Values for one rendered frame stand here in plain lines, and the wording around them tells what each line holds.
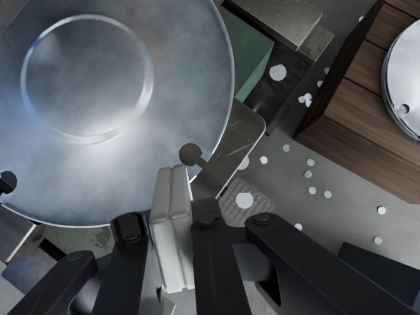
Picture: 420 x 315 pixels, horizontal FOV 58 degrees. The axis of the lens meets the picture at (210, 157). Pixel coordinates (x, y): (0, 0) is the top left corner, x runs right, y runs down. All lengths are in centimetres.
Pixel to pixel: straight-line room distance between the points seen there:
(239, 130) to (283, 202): 80
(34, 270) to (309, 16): 50
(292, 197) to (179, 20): 84
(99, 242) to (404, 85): 66
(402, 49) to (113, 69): 66
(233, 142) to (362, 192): 88
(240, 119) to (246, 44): 19
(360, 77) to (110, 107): 62
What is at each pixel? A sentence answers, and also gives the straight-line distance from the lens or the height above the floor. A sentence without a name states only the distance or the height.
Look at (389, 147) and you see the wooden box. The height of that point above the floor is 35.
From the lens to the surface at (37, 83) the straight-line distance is 41.
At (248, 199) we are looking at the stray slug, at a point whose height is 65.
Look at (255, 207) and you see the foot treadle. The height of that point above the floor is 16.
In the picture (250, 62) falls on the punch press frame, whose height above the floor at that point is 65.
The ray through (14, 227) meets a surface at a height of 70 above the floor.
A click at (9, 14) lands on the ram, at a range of 30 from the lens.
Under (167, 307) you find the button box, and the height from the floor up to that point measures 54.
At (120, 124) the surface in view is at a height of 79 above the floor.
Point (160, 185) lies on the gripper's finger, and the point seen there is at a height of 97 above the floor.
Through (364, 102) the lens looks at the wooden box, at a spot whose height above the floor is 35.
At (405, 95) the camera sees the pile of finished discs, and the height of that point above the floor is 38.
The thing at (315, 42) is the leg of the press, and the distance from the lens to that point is 58.
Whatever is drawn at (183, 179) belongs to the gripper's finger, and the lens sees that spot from 17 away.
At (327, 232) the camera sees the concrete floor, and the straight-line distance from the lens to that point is 119.
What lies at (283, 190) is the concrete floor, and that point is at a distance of 116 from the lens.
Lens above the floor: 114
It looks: 84 degrees down
